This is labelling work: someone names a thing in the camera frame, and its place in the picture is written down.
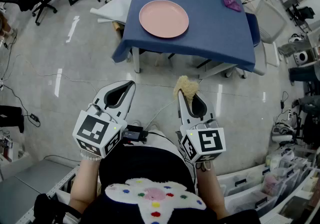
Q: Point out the purple cloth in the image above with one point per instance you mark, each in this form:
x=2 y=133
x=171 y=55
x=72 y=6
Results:
x=232 y=2

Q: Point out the blue chair cushion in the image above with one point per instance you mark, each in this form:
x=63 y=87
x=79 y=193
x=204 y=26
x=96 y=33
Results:
x=253 y=30

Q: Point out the person's right forearm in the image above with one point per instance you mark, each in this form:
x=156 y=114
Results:
x=210 y=188

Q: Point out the white round-faced device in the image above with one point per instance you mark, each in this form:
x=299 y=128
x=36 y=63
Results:
x=301 y=58

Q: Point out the grey metal shelf rack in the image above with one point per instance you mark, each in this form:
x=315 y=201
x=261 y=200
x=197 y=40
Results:
x=25 y=180

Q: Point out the beige sponge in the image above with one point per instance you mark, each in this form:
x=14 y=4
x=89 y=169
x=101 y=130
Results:
x=185 y=85

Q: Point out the blue tablecloth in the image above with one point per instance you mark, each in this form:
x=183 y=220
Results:
x=212 y=30

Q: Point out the white plastic chair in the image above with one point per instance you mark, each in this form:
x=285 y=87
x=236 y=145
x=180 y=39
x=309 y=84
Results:
x=115 y=5

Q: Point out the black power adapter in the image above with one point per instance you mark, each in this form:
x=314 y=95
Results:
x=33 y=117

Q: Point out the black waist-worn device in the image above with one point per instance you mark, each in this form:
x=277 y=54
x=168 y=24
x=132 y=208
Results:
x=132 y=134

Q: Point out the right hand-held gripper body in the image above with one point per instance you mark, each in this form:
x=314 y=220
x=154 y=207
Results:
x=207 y=142

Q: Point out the row of clear storage bins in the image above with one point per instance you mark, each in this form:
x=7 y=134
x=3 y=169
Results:
x=250 y=200

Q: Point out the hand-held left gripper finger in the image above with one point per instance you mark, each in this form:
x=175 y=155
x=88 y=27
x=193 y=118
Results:
x=100 y=96
x=128 y=107

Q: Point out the white metal table frame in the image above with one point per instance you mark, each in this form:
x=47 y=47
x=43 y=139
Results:
x=135 y=60

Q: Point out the person's black flower-patch shirt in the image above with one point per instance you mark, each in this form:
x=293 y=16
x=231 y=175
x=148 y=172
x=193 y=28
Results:
x=140 y=163

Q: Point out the pink big plate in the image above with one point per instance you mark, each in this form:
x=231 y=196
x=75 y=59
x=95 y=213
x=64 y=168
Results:
x=163 y=18

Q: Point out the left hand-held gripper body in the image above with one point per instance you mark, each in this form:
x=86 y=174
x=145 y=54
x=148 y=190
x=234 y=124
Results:
x=92 y=127

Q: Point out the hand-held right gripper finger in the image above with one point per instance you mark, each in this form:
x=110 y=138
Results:
x=183 y=115
x=212 y=115

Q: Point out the person's left forearm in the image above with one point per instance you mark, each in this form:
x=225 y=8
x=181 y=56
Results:
x=82 y=180

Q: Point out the person's white trousers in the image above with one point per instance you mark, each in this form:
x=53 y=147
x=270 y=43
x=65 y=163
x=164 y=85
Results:
x=165 y=142

